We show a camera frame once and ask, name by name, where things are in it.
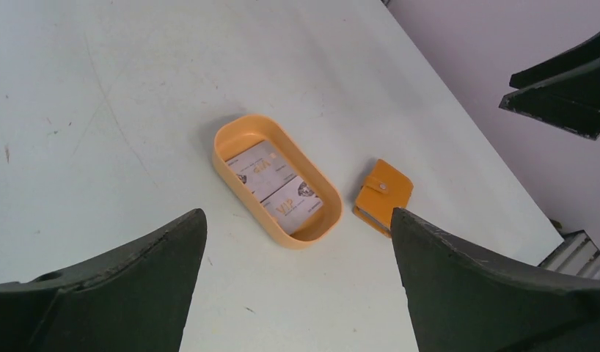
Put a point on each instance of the white VIP card lower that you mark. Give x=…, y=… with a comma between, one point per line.
x=293, y=204

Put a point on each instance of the orange oval plastic tray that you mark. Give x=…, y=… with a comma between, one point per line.
x=245, y=132

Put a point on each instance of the aluminium frame rail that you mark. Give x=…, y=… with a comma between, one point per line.
x=577, y=255

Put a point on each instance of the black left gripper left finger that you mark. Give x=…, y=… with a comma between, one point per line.
x=135, y=297

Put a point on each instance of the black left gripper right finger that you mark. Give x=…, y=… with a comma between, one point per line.
x=464, y=297

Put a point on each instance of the orange leather card holder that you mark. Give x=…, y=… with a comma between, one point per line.
x=382, y=190

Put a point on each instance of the white VIP card upper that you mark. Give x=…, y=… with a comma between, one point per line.
x=262, y=169

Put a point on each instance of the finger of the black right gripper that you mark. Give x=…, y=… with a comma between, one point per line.
x=569, y=101
x=568, y=60

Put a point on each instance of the white vip card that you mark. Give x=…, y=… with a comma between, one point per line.
x=293, y=204
x=262, y=169

